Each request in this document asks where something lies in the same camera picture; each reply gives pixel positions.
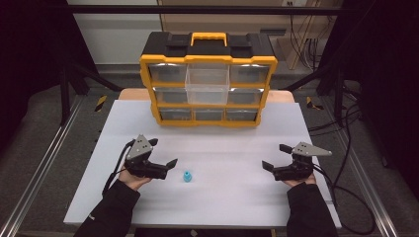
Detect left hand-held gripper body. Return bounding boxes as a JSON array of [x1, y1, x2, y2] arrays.
[[124, 133, 169, 181]]

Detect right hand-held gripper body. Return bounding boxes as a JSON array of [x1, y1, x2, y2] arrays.
[[272, 141, 333, 182]]

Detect clear plastic drawer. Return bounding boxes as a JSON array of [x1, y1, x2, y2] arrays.
[[184, 62, 230, 107]]

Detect yellow and black organizer cabinet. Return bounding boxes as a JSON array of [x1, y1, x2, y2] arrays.
[[138, 31, 279, 128]]

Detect person's right hand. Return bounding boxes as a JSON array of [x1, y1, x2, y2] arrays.
[[283, 173, 318, 189]]

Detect person's left hand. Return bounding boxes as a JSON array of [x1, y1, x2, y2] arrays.
[[118, 167, 154, 192]]

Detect wooden table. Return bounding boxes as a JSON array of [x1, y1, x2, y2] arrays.
[[118, 88, 295, 104]]

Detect yellow black hazard tape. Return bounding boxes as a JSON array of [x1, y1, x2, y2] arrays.
[[305, 96, 324, 112], [94, 95, 109, 113]]

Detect white table cover sheet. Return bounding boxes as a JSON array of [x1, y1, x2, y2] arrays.
[[63, 99, 343, 230]]

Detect set of clear cabinet drawers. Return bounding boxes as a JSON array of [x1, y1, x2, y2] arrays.
[[147, 62, 271, 122]]

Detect black metal stand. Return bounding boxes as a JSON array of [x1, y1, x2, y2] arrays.
[[282, 62, 346, 127], [58, 58, 124, 126]]

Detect light wooden furniture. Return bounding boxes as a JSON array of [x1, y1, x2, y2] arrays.
[[157, 0, 344, 70]]

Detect black curtain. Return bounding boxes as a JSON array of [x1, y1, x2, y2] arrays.
[[0, 0, 100, 156], [317, 0, 419, 192]]

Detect black metal crossbar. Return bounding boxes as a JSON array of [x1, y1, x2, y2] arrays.
[[63, 4, 350, 16]]

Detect right hand-held gripper cable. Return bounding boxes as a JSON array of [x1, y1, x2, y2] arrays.
[[312, 98, 377, 236]]

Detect hand-held gripper cable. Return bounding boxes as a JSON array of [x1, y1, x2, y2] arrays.
[[312, 98, 377, 236], [102, 139, 136, 198]]

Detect left hand-held gripper cable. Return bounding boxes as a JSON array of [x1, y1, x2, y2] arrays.
[[102, 139, 136, 198]]

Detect black floor cables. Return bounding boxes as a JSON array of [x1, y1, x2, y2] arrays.
[[307, 80, 364, 137]]

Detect aluminium floor rail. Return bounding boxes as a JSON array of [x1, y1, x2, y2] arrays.
[[0, 98, 84, 237], [324, 98, 400, 237]]

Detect hanging black cables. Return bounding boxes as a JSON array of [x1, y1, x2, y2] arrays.
[[289, 14, 322, 71]]

